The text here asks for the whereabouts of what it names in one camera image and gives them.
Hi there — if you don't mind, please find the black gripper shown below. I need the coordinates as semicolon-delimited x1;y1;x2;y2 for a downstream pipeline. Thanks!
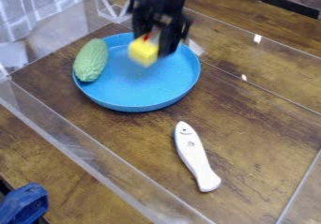
127;0;191;57

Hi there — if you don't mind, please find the yellow toy brick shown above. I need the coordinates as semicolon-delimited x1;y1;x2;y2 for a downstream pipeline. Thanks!
129;31;161;67

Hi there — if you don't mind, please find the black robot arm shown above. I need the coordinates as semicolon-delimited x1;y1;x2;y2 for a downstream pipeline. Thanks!
129;0;191;58

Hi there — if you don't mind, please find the blue round tray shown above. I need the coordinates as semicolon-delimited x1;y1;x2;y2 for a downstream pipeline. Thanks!
72;33;201;112

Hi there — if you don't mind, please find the green bumpy toy gourd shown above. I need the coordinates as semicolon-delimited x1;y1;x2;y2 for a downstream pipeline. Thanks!
72;38;108;82

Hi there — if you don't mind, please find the black bar in background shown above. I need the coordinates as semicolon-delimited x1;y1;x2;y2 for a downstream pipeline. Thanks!
257;0;321;20

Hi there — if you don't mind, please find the blue clamp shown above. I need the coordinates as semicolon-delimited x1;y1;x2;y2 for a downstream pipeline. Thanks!
0;183;50;224

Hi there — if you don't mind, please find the clear acrylic enclosure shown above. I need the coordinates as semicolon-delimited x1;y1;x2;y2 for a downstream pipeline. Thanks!
0;0;321;224

